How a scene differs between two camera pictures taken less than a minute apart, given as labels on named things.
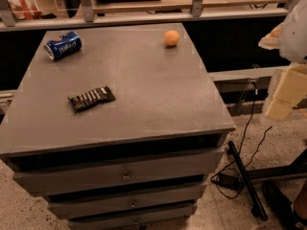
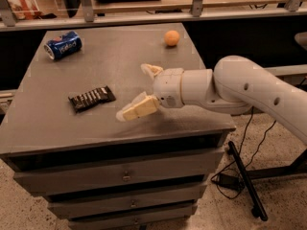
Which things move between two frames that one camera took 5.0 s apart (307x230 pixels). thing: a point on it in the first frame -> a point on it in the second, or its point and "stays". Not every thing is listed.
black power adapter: x=227 y=180 stays
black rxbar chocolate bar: x=87 y=99 stays
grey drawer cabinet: x=144 y=160 stays
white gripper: x=295 y=35 -> x=167 y=87
